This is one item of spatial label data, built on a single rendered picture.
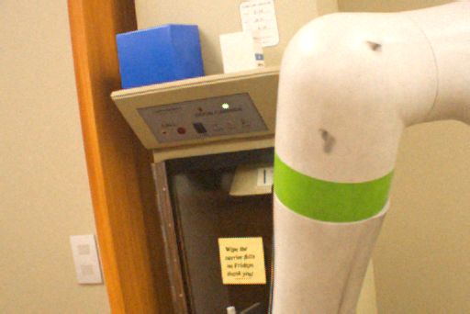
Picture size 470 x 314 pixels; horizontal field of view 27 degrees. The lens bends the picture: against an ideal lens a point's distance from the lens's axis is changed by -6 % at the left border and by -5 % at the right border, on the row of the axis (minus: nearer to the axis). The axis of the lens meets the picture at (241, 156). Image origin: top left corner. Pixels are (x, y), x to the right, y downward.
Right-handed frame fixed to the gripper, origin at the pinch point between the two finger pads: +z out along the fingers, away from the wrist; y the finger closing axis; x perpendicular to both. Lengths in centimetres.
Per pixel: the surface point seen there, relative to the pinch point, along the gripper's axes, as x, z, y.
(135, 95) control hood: -35.2, -0.7, 22.2
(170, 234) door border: -11.9, 9.4, 25.0
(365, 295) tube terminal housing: 1.7, 16.1, -5.5
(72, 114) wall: -35, 54, 71
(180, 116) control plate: -31.1, 3.3, 16.9
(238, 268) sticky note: -5.6, 9.4, 13.5
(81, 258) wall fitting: -2, 53, 74
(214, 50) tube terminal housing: -40.7, 10.5, 13.1
